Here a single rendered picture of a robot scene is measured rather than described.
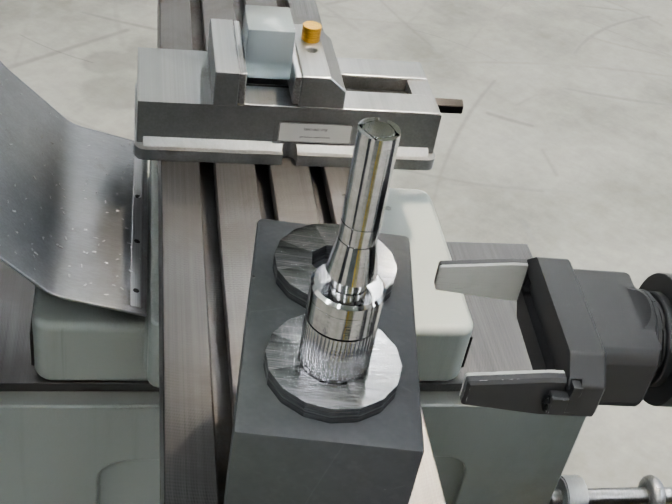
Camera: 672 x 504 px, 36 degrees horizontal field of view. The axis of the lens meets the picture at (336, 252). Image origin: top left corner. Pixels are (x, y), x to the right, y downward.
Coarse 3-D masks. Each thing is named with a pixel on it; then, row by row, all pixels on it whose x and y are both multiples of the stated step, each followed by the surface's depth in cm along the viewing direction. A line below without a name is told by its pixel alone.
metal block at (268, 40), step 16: (256, 16) 116; (272, 16) 116; (288, 16) 117; (256, 32) 114; (272, 32) 114; (288, 32) 114; (256, 48) 115; (272, 48) 115; (288, 48) 115; (256, 64) 116; (272, 64) 116; (288, 64) 117
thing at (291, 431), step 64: (256, 256) 77; (320, 256) 78; (384, 256) 77; (256, 320) 72; (384, 320) 74; (256, 384) 67; (320, 384) 66; (384, 384) 67; (256, 448) 65; (320, 448) 65; (384, 448) 65
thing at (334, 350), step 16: (304, 320) 66; (320, 320) 64; (336, 320) 63; (368, 320) 64; (304, 336) 66; (320, 336) 64; (336, 336) 64; (352, 336) 64; (368, 336) 65; (304, 352) 66; (320, 352) 65; (336, 352) 65; (352, 352) 65; (368, 352) 66; (304, 368) 67; (320, 368) 66; (336, 368) 65; (352, 368) 66
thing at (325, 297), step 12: (324, 264) 65; (312, 276) 64; (324, 276) 64; (312, 288) 63; (324, 288) 63; (372, 288) 64; (384, 288) 64; (312, 300) 64; (324, 300) 63; (336, 300) 63; (348, 300) 63; (360, 300) 63; (372, 300) 63; (324, 312) 63; (336, 312) 63; (348, 312) 62; (360, 312) 63; (372, 312) 63
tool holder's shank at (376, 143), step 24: (360, 144) 57; (384, 144) 56; (360, 168) 58; (384, 168) 58; (360, 192) 59; (384, 192) 59; (360, 216) 59; (336, 240) 62; (360, 240) 61; (336, 264) 62; (360, 264) 62; (336, 288) 63; (360, 288) 63
